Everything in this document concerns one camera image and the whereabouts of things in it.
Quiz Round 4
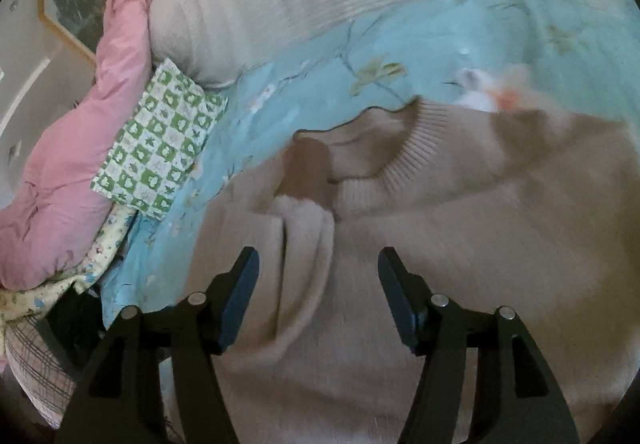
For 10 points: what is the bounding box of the beige knit sweater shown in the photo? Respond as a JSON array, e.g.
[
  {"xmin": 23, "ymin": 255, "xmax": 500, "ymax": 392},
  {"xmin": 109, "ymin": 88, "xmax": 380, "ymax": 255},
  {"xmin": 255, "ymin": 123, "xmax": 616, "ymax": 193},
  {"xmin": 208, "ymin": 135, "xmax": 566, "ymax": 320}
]
[{"xmin": 186, "ymin": 98, "xmax": 639, "ymax": 443}]

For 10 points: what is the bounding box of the plaid grey cloth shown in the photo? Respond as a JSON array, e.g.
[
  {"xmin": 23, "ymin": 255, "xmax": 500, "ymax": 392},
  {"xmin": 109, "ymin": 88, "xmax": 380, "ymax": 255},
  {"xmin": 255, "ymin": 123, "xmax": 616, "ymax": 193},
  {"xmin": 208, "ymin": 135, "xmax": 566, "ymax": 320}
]
[{"xmin": 4, "ymin": 317, "xmax": 76, "ymax": 430}]

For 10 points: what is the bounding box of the yellow floral cloth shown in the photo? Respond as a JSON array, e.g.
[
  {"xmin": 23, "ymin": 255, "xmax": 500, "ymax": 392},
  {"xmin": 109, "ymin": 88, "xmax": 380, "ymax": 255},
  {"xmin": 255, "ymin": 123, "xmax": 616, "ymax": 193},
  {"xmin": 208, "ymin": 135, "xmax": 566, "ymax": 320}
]
[{"xmin": 1, "ymin": 204, "xmax": 136, "ymax": 327}]

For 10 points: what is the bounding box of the pink quilted blanket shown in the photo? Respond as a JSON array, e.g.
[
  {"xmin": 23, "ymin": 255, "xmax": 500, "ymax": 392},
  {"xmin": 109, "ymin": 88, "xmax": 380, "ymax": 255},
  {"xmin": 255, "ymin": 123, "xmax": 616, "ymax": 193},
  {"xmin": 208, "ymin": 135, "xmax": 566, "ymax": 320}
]
[{"xmin": 1, "ymin": 0, "xmax": 152, "ymax": 291}]

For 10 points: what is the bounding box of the green white patterned pillow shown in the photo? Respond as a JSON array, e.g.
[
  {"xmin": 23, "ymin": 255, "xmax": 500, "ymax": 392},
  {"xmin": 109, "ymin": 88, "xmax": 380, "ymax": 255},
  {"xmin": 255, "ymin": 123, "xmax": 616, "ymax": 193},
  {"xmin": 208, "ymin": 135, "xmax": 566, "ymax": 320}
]
[{"xmin": 91, "ymin": 60, "xmax": 228, "ymax": 220}]

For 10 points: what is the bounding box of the light blue floral bedsheet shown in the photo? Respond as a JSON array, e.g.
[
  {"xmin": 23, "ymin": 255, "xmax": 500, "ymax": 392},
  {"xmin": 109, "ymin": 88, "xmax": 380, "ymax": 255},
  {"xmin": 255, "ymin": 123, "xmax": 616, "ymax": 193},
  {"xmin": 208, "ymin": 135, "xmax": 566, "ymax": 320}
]
[{"xmin": 100, "ymin": 0, "xmax": 639, "ymax": 323}]

